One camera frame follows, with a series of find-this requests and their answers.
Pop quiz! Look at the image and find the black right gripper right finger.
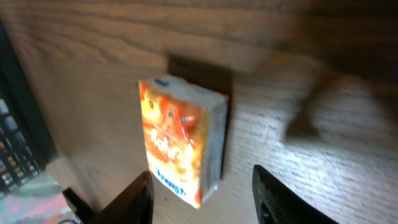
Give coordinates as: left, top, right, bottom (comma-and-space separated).
252, 164, 337, 224

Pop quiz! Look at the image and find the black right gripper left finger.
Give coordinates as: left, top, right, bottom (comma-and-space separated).
87, 170, 154, 224

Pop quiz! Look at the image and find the orange tissue pack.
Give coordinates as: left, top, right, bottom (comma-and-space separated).
139, 75, 228, 209

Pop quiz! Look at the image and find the red purple snack packet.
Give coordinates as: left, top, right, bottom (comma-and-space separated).
1, 172, 81, 224

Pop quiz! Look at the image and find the grey plastic basket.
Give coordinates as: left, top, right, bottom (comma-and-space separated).
1, 26, 59, 198

